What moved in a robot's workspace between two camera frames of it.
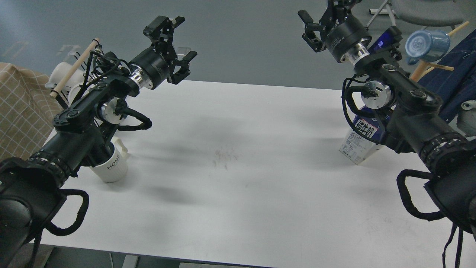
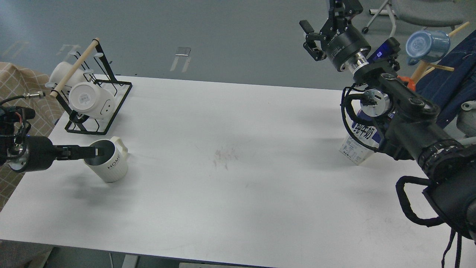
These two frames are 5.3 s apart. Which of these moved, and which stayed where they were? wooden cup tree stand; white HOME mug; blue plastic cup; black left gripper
Moved: black left gripper
Stayed: wooden cup tree stand; white HOME mug; blue plastic cup
